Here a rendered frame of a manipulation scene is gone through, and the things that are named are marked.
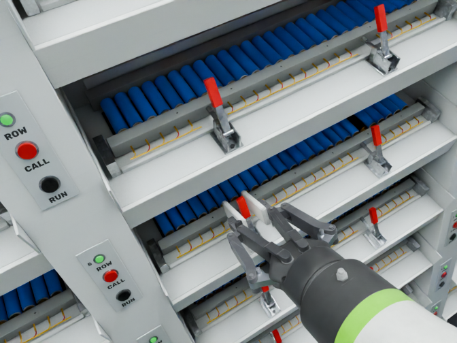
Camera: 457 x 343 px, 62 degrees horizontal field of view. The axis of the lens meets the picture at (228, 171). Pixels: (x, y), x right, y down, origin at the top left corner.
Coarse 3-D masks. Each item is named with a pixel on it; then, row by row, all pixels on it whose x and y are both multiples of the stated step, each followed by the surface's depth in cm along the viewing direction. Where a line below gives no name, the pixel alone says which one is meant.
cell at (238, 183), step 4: (236, 176) 66; (232, 180) 66; (236, 180) 66; (240, 180) 66; (232, 184) 66; (236, 184) 65; (240, 184) 65; (244, 184) 65; (236, 188) 65; (240, 188) 65; (244, 188) 65; (240, 192) 65
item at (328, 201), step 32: (416, 96) 76; (448, 128) 73; (416, 160) 69; (288, 192) 66; (320, 192) 66; (352, 192) 66; (224, 224) 63; (256, 224) 63; (160, 256) 58; (224, 256) 60; (256, 256) 60; (192, 288) 58
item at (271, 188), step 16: (400, 112) 72; (416, 112) 72; (384, 128) 70; (400, 128) 72; (352, 144) 68; (320, 160) 67; (336, 160) 69; (352, 160) 68; (288, 176) 65; (304, 176) 67; (256, 192) 64; (272, 192) 64; (192, 224) 61; (208, 224) 61; (160, 240) 59; (176, 240) 59; (208, 240) 61
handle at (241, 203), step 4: (236, 200) 57; (240, 200) 57; (244, 200) 57; (240, 204) 57; (244, 204) 57; (240, 208) 57; (244, 208) 57; (244, 212) 58; (248, 212) 58; (244, 216) 58; (248, 216) 58; (248, 220) 59; (248, 224) 59; (252, 224) 59; (252, 228) 59
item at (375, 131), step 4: (372, 128) 64; (376, 128) 64; (372, 132) 64; (376, 132) 64; (372, 136) 65; (376, 136) 64; (380, 136) 64; (376, 140) 64; (380, 140) 65; (376, 144) 65; (380, 144) 65; (376, 148) 65; (380, 148) 65; (380, 152) 66; (380, 156) 66; (376, 160) 67; (380, 160) 66
